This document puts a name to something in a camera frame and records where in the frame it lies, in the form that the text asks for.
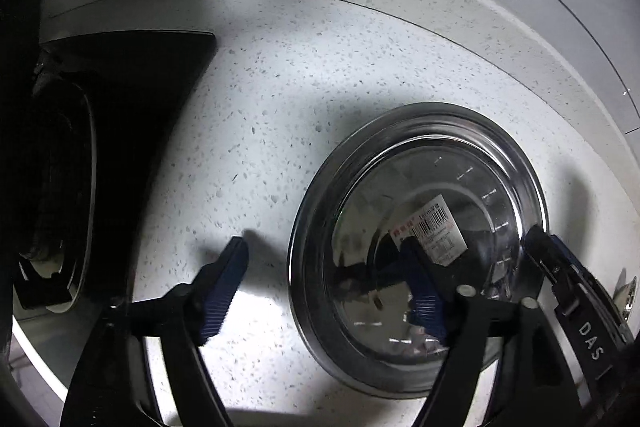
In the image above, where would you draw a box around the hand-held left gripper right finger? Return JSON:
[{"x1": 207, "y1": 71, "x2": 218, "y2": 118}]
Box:
[{"x1": 399, "y1": 238, "x2": 583, "y2": 427}]

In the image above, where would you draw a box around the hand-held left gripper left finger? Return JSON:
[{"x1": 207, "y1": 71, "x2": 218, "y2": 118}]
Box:
[{"x1": 60, "y1": 237, "x2": 251, "y2": 427}]

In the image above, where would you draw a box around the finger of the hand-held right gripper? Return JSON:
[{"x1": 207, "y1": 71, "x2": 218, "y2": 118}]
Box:
[
  {"x1": 522, "y1": 224, "x2": 582, "y2": 315},
  {"x1": 550, "y1": 236, "x2": 632, "y2": 344}
]

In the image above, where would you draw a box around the wide-rimmed steel bowl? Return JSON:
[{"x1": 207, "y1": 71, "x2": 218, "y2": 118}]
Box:
[{"x1": 287, "y1": 102, "x2": 551, "y2": 399}]

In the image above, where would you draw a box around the shiny steel vessel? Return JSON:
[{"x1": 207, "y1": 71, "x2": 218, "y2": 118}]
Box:
[{"x1": 612, "y1": 269, "x2": 639, "y2": 324}]

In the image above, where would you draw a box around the round stove burner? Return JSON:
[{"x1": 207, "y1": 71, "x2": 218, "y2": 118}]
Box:
[{"x1": 15, "y1": 72, "x2": 98, "y2": 314}]

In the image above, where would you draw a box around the black glass gas stove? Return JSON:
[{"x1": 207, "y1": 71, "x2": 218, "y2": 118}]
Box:
[{"x1": 10, "y1": 32, "x2": 217, "y2": 427}]

